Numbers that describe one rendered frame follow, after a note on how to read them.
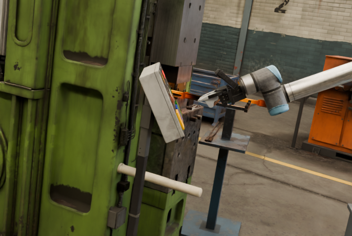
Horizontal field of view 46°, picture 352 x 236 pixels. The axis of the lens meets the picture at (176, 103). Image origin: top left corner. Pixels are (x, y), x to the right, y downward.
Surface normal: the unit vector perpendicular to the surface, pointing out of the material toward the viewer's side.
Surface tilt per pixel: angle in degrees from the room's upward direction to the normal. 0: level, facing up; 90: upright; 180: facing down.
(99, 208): 90
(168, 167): 90
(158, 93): 90
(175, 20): 90
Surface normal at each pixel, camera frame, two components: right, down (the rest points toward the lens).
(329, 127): -0.50, 0.11
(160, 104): 0.02, 0.20
